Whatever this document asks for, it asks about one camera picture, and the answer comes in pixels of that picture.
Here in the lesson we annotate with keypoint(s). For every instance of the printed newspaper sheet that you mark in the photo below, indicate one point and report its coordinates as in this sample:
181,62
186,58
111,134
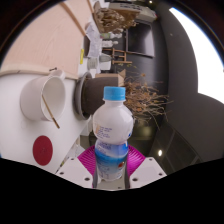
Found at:
94,40

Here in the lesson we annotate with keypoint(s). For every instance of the small white cup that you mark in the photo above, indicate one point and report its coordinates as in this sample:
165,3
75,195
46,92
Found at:
92,63

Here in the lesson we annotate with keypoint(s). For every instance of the dried plant in dark pot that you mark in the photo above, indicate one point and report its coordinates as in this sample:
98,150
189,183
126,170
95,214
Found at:
96,93

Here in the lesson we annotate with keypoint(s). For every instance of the brown cardboard box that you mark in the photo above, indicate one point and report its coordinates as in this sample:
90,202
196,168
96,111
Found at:
116,74

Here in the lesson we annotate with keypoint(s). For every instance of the white mug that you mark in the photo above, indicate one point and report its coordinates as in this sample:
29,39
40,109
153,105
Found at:
30,100

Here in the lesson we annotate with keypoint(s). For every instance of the flat round red coaster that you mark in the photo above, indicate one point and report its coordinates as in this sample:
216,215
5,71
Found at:
42,150

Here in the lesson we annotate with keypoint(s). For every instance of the yellow marker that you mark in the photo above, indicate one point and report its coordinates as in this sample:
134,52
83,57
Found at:
82,56

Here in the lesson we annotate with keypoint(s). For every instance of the white blue-capped drink bottle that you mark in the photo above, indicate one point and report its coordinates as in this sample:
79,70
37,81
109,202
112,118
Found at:
113,125

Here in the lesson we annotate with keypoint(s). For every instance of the grey plant saucer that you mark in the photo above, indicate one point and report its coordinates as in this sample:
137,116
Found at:
77,96

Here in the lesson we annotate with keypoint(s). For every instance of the long ceiling light strip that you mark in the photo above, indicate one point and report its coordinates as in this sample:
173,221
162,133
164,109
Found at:
206,60

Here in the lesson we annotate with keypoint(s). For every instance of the green spray bottle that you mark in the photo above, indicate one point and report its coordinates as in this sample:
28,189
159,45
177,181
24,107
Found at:
111,35

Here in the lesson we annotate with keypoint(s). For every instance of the white cabinet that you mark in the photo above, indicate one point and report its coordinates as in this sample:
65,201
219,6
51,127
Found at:
146,15

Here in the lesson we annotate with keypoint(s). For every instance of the white chair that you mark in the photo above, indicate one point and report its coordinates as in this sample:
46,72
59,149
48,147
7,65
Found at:
105,61

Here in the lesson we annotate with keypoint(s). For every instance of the wooden easel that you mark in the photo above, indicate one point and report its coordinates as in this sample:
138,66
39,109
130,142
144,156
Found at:
118,56

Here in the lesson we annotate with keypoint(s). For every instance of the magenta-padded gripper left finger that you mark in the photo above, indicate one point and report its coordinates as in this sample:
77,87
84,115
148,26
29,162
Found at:
86,160

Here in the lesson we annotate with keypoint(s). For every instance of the black wall screen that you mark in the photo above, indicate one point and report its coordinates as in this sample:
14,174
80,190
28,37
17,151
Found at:
141,38

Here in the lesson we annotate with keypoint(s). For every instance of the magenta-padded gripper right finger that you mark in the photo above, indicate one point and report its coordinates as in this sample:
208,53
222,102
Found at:
136,160

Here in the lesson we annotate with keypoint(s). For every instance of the thin wooden stick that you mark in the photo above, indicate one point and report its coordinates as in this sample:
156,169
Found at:
51,115

